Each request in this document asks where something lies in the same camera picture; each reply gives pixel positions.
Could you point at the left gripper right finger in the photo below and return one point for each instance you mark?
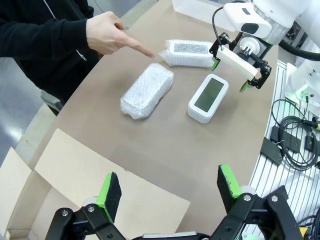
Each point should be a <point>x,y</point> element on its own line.
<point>228,187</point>

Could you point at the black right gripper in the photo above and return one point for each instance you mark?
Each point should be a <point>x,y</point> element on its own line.
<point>265,50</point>

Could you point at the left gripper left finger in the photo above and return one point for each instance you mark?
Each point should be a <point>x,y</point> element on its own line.
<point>111,197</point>

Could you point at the unwrapped white digital clock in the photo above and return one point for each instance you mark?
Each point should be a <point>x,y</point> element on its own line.
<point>207,100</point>

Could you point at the bubble-wrapped clock with printed label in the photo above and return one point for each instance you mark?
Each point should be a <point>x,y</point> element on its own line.
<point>187,57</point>

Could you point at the bubble-wrapped clock plain white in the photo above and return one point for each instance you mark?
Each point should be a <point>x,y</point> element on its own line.
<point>147,92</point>

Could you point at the person's right forearm black sleeve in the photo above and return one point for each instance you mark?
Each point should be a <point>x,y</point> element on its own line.
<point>50,35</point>

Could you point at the person's right hand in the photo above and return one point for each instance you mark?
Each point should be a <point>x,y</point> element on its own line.
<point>105,32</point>

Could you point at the white slotted mounting plate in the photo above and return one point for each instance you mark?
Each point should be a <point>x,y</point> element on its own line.
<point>275,190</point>

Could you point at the open cardboard box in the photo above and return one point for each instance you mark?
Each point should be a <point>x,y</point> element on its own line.
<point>75,162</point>

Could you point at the clear plastic container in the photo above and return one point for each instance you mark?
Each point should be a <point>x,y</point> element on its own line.
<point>192,10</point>

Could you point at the small black device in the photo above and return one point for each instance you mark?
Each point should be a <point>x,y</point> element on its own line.
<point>309,143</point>

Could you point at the person's torso black zip jacket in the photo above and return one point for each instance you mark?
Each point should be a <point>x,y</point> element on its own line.
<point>62,70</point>

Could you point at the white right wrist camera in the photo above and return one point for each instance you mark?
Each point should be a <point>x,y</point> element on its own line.
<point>235,61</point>

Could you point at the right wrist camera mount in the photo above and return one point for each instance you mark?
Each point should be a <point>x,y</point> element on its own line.
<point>248,46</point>

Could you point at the black metal bracket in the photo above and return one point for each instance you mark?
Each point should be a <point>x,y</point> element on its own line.
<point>271,150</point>

